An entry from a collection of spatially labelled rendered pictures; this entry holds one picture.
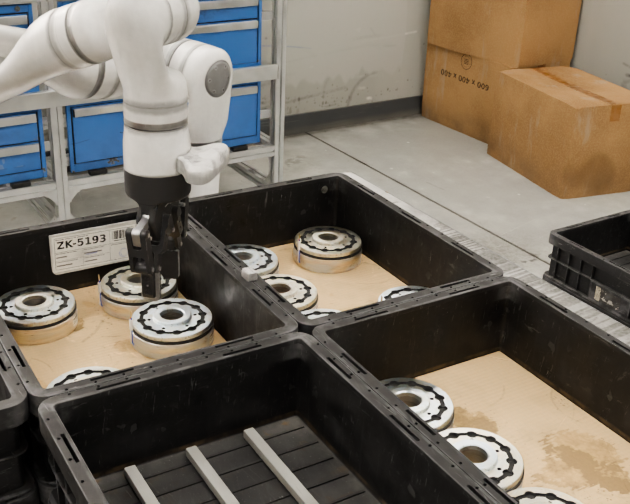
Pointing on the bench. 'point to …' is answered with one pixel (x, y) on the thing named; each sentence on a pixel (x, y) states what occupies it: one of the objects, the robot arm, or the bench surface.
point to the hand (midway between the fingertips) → (160, 276)
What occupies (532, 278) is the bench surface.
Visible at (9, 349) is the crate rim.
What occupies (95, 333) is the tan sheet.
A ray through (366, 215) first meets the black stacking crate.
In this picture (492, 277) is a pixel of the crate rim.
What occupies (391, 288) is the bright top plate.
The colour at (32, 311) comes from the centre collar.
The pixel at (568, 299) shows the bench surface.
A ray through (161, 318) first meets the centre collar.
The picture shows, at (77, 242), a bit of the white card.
